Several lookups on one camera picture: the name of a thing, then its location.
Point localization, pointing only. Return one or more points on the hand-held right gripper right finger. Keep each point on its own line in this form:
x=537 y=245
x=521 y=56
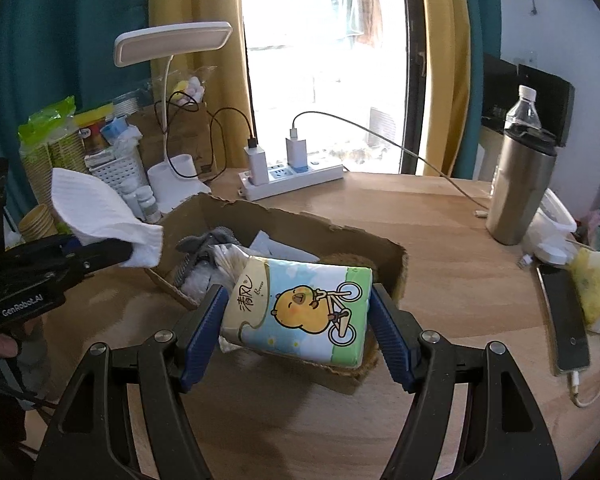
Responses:
x=392 y=335

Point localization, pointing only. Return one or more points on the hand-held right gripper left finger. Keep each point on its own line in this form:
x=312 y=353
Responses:
x=205 y=330

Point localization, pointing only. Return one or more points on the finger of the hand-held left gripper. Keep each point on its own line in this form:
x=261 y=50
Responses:
x=105 y=252
x=70 y=246

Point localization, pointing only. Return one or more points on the white waffle cloth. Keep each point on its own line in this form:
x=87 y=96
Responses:
x=95 y=205

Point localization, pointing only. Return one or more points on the grey dotted glove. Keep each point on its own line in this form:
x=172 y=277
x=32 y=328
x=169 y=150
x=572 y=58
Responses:
x=207 y=240
x=185 y=270

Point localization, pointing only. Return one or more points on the brown plush bear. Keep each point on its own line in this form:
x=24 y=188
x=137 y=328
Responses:
x=347 y=259

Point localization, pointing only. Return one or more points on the cartoon print tissue pack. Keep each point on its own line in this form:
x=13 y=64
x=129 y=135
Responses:
x=300 y=310

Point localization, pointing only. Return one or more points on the cardboard box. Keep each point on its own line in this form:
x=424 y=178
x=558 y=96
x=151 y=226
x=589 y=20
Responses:
x=300 y=225

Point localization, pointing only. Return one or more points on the stack of brown paper cups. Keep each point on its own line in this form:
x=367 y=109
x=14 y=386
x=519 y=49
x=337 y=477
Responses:
x=37 y=225

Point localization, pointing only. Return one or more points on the large white pill bottle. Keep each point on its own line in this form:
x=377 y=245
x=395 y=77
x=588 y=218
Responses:
x=129 y=195

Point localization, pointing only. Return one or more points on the small white pill bottle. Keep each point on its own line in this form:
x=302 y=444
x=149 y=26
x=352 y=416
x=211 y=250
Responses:
x=147 y=205

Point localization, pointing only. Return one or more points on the white plastic basket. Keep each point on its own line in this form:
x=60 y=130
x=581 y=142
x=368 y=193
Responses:
x=117 y=175

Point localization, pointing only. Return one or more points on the green pack of paper cups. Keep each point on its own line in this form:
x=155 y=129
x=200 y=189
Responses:
x=50 y=150

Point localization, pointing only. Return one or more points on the red can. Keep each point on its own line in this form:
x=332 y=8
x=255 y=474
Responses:
x=96 y=140

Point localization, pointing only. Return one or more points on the white paper sheet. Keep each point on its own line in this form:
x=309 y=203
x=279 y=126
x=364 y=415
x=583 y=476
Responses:
x=280 y=247

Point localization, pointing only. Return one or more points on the clear plastic bag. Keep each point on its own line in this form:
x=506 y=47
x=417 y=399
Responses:
x=129 y=142

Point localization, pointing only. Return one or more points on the large brown carton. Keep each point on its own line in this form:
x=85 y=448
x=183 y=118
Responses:
x=150 y=140

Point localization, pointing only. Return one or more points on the blue packet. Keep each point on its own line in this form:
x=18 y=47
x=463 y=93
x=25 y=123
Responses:
x=115 y=130

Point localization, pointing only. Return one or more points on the yellow sponge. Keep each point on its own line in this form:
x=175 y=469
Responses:
x=95 y=114

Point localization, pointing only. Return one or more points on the smartphone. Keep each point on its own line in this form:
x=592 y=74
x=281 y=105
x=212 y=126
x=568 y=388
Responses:
x=565 y=320

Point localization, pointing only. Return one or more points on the white power strip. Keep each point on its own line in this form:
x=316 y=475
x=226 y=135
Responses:
x=300 y=180

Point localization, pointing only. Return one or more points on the bag of pastel puffs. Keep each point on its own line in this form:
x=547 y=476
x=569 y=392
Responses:
x=190 y=87

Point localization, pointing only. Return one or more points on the steel tumbler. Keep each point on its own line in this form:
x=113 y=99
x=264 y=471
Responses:
x=517 y=190

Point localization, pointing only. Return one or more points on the white plastic container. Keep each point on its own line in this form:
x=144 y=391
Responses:
x=555 y=225

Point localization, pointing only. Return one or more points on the white cabinet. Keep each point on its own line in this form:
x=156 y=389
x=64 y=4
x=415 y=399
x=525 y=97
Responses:
x=490 y=155

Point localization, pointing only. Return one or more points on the yellow cloth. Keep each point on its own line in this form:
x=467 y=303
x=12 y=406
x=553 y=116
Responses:
x=597 y=285

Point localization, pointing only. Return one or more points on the teal curtain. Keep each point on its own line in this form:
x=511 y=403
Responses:
x=482 y=20
x=55 y=35

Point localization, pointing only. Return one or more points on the white desk lamp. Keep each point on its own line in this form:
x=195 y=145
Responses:
x=172 y=42

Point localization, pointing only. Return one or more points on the clear water bottle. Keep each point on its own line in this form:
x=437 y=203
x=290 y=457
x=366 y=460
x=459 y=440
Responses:
x=524 y=110

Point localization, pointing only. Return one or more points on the yellow curtain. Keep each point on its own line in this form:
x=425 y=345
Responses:
x=442 y=60
x=195 y=0

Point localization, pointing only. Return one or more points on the black monitor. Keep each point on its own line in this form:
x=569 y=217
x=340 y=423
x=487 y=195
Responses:
x=545 y=95

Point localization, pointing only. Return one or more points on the hanging clothes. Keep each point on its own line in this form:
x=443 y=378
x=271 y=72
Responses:
x=355 y=0

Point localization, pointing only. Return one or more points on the black window frame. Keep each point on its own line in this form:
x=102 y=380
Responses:
x=412 y=60

